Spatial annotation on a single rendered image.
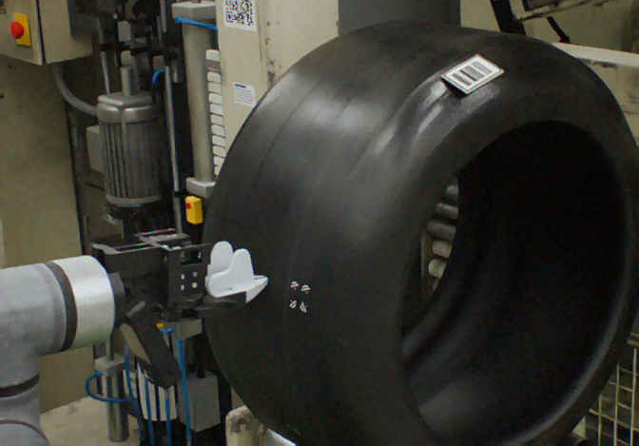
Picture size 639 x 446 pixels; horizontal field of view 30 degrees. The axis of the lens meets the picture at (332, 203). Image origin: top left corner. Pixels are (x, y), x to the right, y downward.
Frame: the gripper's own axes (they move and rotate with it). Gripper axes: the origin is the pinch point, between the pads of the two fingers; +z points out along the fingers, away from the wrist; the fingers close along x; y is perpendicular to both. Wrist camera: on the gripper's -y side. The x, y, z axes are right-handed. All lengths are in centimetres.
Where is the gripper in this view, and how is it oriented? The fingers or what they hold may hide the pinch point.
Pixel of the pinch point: (256, 287)
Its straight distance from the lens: 134.2
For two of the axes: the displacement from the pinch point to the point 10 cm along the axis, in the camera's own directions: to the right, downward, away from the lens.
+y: 0.5, -9.7, -2.3
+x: -6.4, -2.1, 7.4
